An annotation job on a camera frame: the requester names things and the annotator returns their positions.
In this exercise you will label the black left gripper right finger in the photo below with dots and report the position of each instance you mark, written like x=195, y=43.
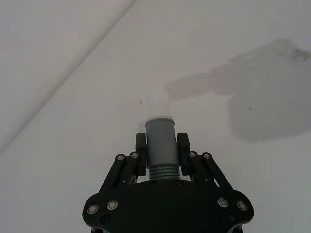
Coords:
x=206, y=170

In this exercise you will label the cream vacuum bottle steel neck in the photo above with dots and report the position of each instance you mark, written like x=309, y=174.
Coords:
x=160, y=143

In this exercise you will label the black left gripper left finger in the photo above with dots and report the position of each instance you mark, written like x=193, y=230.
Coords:
x=126, y=170

